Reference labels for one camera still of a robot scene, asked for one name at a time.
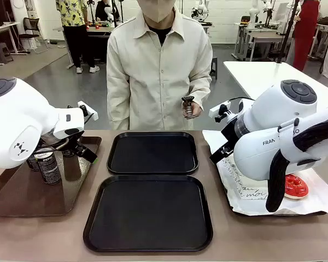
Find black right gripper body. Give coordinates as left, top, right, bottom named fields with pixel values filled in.
left=220, top=122, right=238, bottom=151

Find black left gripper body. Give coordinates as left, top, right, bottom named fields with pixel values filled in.
left=40, top=130, right=86, bottom=157

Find metal serving tongs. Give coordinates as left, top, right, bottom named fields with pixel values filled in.
left=181, top=95, right=195, bottom=120

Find red glazed donut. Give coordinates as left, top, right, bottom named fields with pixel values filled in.
left=284, top=174, right=309, bottom=200

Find person's left forearm beige sleeve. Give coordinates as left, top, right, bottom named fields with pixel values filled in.
left=190, top=78, right=212, bottom=110

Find person's right forearm beige sleeve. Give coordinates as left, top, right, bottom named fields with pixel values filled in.
left=106, top=76, right=131, bottom=130

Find person's left hand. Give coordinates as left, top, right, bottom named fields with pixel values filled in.
left=183, top=105, right=203, bottom=121

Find empty white script-print box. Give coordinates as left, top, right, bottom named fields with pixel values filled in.
left=236, top=176, right=269, bottom=202

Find white side table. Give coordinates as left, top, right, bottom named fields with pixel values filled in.
left=223, top=61, right=328, bottom=109

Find brown plastic tray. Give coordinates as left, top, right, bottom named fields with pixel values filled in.
left=0, top=135, right=102, bottom=218

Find black square tray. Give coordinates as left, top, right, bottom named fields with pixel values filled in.
left=106, top=132, right=200, bottom=175
left=83, top=174, right=214, bottom=253

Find small dark stool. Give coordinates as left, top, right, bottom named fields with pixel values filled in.
left=209, top=56, right=219, bottom=80

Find person in beige shirt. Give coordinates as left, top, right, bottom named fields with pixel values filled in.
left=106, top=0, right=213, bottom=131

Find grey background work table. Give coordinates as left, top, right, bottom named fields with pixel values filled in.
left=231, top=22, right=293, bottom=62

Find white paper-lined tray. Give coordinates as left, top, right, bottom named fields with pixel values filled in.
left=202, top=129, right=328, bottom=216

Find dark background work table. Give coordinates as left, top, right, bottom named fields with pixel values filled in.
left=86, top=23, right=115, bottom=64

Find grey step stool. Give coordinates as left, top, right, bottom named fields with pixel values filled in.
left=0, top=42, right=14, bottom=65

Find black office chair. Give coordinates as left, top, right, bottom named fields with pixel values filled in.
left=18, top=17, right=49, bottom=55

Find bystander in yellow shirt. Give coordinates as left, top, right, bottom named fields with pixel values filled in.
left=55, top=0, right=101, bottom=74

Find black stand pole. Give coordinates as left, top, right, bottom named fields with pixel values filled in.
left=276, top=0, right=301, bottom=64

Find bystander in red dress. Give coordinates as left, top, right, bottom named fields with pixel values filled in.
left=285, top=0, right=318, bottom=72

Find white background desk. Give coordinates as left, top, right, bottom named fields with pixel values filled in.
left=0, top=21, right=28, bottom=56

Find beige face mask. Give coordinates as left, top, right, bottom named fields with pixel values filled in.
left=138, top=0, right=176, bottom=23

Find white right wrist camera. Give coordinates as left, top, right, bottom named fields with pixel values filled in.
left=209, top=100, right=232, bottom=123

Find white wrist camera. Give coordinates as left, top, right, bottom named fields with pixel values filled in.
left=209, top=100, right=232, bottom=123
left=77, top=100, right=98, bottom=122

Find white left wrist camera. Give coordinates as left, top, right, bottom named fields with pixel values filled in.
left=77, top=100, right=98, bottom=122

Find thin black camera cable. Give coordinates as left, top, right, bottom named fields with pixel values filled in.
left=229, top=96, right=255, bottom=104

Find black sleeved arm cable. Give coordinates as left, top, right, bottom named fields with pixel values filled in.
left=265, top=114, right=328, bottom=213

